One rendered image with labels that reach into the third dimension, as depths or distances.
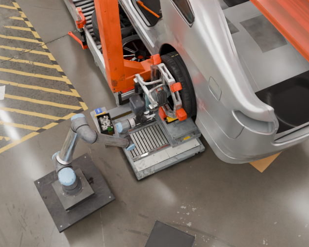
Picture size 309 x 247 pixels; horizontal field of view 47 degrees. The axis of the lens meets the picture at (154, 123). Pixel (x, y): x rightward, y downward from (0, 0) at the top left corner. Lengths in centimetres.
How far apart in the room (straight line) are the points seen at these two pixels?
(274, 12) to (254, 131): 175
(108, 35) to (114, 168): 151
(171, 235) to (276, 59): 199
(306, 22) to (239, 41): 277
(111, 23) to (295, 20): 237
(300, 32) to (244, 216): 309
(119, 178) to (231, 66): 193
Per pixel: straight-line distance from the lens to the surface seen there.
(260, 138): 275
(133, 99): 399
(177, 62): 329
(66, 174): 333
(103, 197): 358
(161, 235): 339
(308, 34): 97
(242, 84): 257
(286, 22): 99
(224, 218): 386
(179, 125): 401
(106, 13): 314
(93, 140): 293
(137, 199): 386
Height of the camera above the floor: 362
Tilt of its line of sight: 58 degrees down
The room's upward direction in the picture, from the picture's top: straight up
